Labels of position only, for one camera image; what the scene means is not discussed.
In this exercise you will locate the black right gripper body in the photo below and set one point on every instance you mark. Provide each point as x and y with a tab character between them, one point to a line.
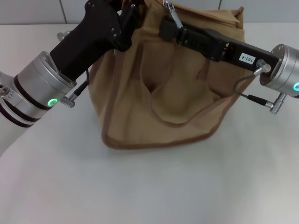
238	51

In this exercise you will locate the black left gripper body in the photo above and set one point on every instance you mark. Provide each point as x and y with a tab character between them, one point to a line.
86	42

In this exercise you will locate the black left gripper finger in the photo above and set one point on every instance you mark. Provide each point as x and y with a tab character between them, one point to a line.
128	30
126	2

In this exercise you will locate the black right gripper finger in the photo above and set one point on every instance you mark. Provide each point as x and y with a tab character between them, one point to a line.
172	31

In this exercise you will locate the silver metal zipper pull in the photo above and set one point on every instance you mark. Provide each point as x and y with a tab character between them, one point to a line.
173	14

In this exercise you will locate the khaki canvas food bag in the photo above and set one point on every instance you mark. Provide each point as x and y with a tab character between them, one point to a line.
168	93

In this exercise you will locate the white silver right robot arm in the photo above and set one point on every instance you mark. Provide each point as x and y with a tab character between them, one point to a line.
285	70

